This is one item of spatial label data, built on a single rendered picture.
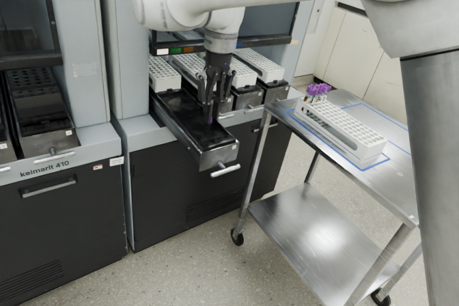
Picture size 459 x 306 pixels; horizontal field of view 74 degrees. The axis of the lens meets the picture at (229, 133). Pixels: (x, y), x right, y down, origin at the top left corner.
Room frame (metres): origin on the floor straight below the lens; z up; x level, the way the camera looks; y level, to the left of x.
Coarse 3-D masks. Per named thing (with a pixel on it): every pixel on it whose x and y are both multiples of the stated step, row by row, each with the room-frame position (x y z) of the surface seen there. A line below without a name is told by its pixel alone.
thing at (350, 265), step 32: (352, 96) 1.19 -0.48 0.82; (288, 128) 0.88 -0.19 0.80; (384, 128) 0.96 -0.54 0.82; (256, 160) 0.97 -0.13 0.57; (352, 160) 0.74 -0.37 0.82; (384, 160) 0.76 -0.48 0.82; (288, 192) 1.13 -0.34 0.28; (384, 192) 0.62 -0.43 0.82; (288, 224) 0.92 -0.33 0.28; (320, 224) 0.96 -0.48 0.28; (352, 224) 0.99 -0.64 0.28; (416, 224) 0.52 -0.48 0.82; (288, 256) 0.76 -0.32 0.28; (320, 256) 0.79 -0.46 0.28; (352, 256) 0.81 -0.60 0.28; (384, 256) 0.53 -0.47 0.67; (416, 256) 0.79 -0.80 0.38; (320, 288) 0.65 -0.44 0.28; (352, 288) 0.67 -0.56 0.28; (384, 288) 0.80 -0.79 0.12
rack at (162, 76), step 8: (152, 56) 1.15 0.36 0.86; (152, 64) 1.06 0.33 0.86; (160, 64) 1.07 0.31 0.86; (168, 64) 1.08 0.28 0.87; (152, 72) 1.00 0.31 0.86; (160, 72) 1.00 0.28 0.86; (168, 72) 1.02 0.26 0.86; (176, 72) 1.02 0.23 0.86; (152, 80) 0.96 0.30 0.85; (160, 80) 0.95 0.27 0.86; (168, 80) 0.97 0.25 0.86; (176, 80) 0.99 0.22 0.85; (152, 88) 0.96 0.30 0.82; (160, 88) 0.95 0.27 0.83; (168, 88) 0.97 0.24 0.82; (176, 88) 0.99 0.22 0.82
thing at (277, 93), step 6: (258, 84) 1.19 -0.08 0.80; (264, 84) 1.18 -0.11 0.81; (270, 84) 1.18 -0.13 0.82; (276, 84) 1.19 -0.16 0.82; (282, 84) 1.20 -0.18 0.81; (288, 84) 1.24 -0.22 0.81; (264, 90) 1.16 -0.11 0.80; (270, 90) 1.16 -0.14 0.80; (276, 90) 1.18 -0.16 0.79; (282, 90) 1.20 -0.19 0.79; (288, 90) 1.23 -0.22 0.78; (264, 96) 1.15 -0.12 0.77; (270, 96) 1.16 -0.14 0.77; (276, 96) 1.18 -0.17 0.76; (282, 96) 1.21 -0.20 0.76; (264, 102) 1.15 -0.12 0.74
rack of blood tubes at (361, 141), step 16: (320, 112) 0.89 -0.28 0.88; (336, 112) 0.91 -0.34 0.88; (320, 128) 0.85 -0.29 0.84; (336, 128) 0.81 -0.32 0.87; (352, 128) 0.81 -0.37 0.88; (368, 128) 0.83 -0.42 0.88; (336, 144) 0.80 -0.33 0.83; (352, 144) 0.81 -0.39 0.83; (368, 144) 0.74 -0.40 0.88; (384, 144) 0.77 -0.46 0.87; (368, 160) 0.74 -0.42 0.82
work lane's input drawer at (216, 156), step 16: (160, 96) 0.93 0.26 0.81; (176, 96) 0.96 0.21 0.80; (160, 112) 0.87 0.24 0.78; (176, 112) 0.85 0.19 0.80; (192, 112) 0.87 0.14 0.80; (176, 128) 0.77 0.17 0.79; (192, 128) 0.78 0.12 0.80; (208, 128) 0.79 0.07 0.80; (224, 128) 0.79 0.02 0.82; (192, 144) 0.70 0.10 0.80; (208, 144) 0.69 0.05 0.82; (224, 144) 0.72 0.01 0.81; (208, 160) 0.68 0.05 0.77; (224, 160) 0.72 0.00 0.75
